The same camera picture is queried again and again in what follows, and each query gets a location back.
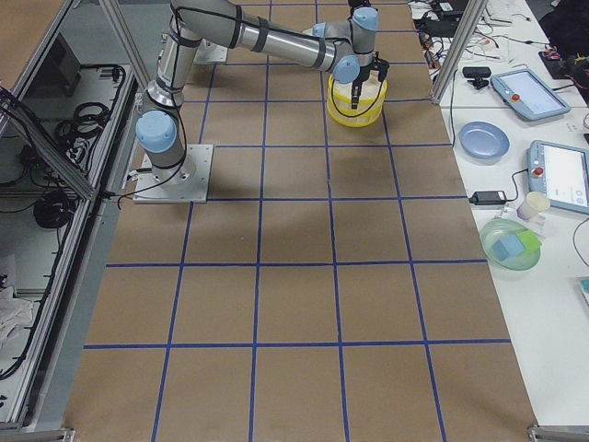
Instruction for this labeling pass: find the aluminium frame post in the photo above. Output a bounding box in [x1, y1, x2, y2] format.
[431, 0, 487, 104]

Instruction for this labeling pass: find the blue plate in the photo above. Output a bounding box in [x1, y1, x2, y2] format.
[459, 122, 510, 165]

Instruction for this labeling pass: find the teach pendant near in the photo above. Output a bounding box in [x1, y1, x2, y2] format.
[527, 140, 588, 215]

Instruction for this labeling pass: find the yellow bamboo steamer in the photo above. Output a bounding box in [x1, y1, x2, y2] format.
[327, 102, 383, 128]
[326, 72, 387, 116]

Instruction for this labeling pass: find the black webcam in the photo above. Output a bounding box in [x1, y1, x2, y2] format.
[462, 66, 491, 90]

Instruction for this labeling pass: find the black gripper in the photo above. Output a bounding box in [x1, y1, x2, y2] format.
[351, 52, 374, 110]

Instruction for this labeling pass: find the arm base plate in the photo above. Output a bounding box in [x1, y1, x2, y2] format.
[133, 144, 214, 204]
[193, 39, 228, 64]

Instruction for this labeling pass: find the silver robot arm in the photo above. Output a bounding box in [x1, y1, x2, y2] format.
[135, 1, 387, 187]

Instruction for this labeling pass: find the teach pendant far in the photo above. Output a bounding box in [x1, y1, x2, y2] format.
[490, 68, 571, 121]

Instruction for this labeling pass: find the paper cup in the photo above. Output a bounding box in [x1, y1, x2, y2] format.
[516, 192, 550, 221]

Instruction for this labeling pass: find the black power adapter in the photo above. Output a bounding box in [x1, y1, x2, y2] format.
[468, 191, 508, 205]

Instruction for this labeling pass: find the green glass bowl with blocks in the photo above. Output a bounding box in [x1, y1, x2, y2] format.
[479, 218, 542, 272]

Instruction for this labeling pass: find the teach pendant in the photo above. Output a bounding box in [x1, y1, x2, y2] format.
[490, 68, 571, 121]
[527, 140, 588, 215]

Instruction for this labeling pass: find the crumpled white cloth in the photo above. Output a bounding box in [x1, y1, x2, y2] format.
[0, 255, 33, 351]

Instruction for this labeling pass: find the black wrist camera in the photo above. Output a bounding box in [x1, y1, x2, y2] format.
[371, 52, 389, 83]
[348, 0, 372, 12]

